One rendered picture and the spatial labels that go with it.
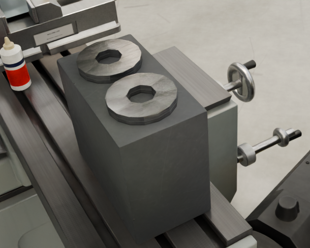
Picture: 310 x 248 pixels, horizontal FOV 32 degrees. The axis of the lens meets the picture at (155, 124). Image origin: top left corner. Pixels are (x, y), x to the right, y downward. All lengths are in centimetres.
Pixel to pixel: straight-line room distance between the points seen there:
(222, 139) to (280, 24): 169
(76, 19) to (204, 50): 167
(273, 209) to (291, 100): 130
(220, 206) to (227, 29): 220
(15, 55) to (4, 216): 35
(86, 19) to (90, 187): 44
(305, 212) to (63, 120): 55
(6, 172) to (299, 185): 64
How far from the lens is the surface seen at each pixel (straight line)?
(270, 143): 148
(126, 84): 68
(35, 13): 111
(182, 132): 64
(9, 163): 110
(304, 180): 128
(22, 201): 116
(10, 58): 102
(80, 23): 115
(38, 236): 127
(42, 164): 89
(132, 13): 316
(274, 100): 243
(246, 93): 149
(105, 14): 117
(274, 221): 116
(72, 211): 81
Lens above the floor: 152
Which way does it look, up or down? 41 degrees down
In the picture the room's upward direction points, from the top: 7 degrees counter-clockwise
